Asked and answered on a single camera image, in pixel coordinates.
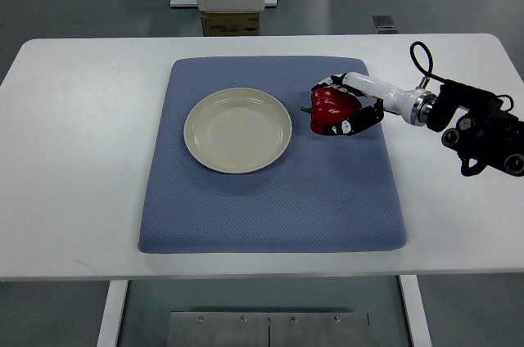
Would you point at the small grey floor plate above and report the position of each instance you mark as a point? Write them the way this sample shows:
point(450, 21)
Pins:
point(383, 22)

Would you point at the cardboard box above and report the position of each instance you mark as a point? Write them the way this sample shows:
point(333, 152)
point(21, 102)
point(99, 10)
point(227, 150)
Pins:
point(217, 24)

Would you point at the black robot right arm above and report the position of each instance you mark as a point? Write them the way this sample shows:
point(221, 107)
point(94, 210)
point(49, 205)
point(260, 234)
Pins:
point(472, 121)

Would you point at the white base bar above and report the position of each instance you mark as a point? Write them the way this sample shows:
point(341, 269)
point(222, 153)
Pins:
point(220, 4)

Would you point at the right white table leg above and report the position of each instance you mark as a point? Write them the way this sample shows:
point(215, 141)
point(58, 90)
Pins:
point(414, 311)

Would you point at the left white table leg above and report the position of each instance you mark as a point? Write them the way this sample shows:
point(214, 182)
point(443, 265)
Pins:
point(112, 314)

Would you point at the cream round plate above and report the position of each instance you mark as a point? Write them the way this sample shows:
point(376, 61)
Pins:
point(237, 130)

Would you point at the white table leg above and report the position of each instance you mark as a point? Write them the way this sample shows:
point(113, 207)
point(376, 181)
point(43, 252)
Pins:
point(414, 311)
point(112, 314)

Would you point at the red bell pepper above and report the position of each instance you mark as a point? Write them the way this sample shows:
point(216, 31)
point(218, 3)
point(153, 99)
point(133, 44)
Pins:
point(331, 110)

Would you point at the metal floor plate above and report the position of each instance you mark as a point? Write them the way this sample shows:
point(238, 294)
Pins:
point(215, 328)

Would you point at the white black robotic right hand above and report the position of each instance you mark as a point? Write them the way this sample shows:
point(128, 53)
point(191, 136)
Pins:
point(378, 98)

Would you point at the blue quilted mat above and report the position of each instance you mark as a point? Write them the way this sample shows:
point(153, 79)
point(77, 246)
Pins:
point(324, 194)

